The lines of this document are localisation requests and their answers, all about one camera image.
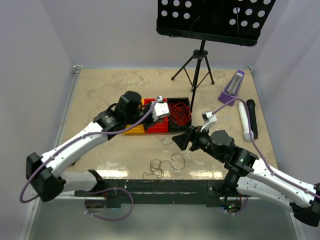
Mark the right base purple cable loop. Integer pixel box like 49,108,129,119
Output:
224,194,251,215

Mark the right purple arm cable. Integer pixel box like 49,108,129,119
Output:
211,97,318,196

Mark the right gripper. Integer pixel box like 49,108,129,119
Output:
171,123,225,162

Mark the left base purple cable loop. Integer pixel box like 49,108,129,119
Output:
83,187,135,222

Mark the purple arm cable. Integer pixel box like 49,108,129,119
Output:
19,97,161,204
211,97,318,196

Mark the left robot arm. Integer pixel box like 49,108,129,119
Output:
25,91,170,202

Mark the red brown cable bundle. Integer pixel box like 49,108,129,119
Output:
141,132,186,180

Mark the aluminium frame rail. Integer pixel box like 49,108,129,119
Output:
31,178,288,202

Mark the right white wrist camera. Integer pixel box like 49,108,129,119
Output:
200,111,217,132

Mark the black microphone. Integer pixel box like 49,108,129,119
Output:
246,99,258,140

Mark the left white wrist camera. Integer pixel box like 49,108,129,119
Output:
151,96,171,122

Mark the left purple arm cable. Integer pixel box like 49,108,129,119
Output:
19,97,161,204

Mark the black music stand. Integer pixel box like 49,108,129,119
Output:
156,0,275,110

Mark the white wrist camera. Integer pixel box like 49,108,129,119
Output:
200,111,217,132
151,96,171,122

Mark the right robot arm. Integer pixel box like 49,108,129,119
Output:
172,126,320,227

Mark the red plastic bin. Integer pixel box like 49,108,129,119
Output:
142,98,169,134

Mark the purple metronome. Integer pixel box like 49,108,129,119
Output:
218,70,245,106

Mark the orange plastic bin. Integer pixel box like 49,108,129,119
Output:
123,98,145,135

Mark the black plastic bin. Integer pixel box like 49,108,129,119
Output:
167,97,192,133

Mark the white microphone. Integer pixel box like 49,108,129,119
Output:
238,102,254,142

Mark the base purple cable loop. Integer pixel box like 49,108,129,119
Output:
224,194,251,215
83,187,135,222

